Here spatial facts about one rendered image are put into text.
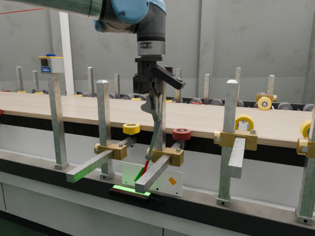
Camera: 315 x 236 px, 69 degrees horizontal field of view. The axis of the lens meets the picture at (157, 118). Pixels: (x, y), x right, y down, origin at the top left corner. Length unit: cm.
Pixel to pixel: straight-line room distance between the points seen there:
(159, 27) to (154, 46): 6
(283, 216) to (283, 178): 21
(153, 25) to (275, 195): 83
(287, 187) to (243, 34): 466
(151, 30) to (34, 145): 117
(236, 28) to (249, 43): 47
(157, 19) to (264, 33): 515
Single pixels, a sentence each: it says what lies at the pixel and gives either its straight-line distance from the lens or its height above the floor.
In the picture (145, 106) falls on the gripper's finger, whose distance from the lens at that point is 77.
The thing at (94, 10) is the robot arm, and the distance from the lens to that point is 57.
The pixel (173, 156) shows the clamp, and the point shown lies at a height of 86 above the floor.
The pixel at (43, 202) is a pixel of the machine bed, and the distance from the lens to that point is 182.
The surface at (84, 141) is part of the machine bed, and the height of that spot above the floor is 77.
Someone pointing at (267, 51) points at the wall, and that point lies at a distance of 587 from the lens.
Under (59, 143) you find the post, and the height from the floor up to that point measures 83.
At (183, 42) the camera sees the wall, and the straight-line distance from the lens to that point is 492.
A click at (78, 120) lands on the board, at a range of 135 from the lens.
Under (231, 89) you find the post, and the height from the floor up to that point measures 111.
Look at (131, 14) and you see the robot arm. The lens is 56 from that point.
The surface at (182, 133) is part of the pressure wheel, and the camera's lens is 98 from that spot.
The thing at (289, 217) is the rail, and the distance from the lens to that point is 93.
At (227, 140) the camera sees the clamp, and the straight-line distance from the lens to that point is 80.
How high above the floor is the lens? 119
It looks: 13 degrees down
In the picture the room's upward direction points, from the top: straight up
